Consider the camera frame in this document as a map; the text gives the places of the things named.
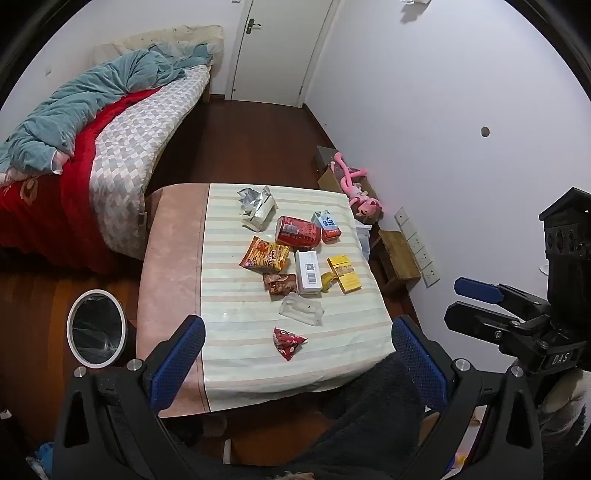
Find teal duvet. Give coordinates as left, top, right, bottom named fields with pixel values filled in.
left=0, top=44, right=213, bottom=174

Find blue cloth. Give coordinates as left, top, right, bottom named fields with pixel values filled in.
left=28, top=440, right=56, bottom=468

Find beige sofa cushion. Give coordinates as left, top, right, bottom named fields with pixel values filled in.
left=136, top=183, right=212, bottom=418

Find white door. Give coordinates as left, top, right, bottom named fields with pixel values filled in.
left=228, top=0, right=335, bottom=108

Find row of white wall sockets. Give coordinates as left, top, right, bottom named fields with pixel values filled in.
left=394, top=208, right=440, bottom=288

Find clear plastic tray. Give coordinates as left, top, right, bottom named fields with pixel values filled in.
left=278, top=293, right=325, bottom=328

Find red soda can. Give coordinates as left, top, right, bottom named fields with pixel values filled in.
left=276, top=215, right=322, bottom=248

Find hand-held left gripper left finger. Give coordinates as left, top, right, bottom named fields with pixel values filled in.
left=52, top=315, right=206, bottom=480

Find orange snack packet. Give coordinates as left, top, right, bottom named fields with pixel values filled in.
left=239, top=236, right=291, bottom=273

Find beige pillow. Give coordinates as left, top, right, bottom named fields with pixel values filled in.
left=92, top=25, right=225, bottom=61

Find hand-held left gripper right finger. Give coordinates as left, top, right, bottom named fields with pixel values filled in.
left=392, top=315, right=546, bottom=480

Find red blanket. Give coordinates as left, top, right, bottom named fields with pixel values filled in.
left=0, top=90, right=160, bottom=273

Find pink plush toy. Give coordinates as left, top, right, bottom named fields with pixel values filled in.
left=333, top=152, right=384, bottom=220

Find plastic bin liner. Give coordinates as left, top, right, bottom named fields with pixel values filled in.
left=73, top=295, right=126, bottom=363

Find silver foil packet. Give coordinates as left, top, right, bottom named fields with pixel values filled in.
left=237, top=185, right=278, bottom=232

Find small blue red carton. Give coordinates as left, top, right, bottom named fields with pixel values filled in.
left=311, top=211, right=342, bottom=244

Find wooden stool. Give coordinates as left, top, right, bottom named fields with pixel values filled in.
left=379, top=230, right=422, bottom=294

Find white-rimmed trash bin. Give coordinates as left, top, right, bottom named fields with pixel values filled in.
left=66, top=289, right=137, bottom=370

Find person's dark trousers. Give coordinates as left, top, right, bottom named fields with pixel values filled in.
left=178, top=353, right=426, bottom=480

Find yellow box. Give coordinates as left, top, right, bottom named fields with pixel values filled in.
left=327, top=255, right=361, bottom=294

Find person's right forearm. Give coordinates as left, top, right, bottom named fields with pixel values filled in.
left=538, top=368, right=591, bottom=464

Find cardboard box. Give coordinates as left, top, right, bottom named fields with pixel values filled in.
left=314, top=145, right=376, bottom=204

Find small red wrapper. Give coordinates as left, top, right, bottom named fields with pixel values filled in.
left=272, top=327, right=308, bottom=361

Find bed with checkered sheet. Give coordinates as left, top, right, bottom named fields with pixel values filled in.
left=0, top=25, right=225, bottom=278

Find white box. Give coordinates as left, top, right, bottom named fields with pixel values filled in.
left=294, top=250, right=323, bottom=296

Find brown snack wrapper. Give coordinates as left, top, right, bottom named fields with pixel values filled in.
left=262, top=273, right=297, bottom=296

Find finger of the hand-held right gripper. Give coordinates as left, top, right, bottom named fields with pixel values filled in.
left=444, top=301, right=542, bottom=352
left=454, top=277, right=550, bottom=320

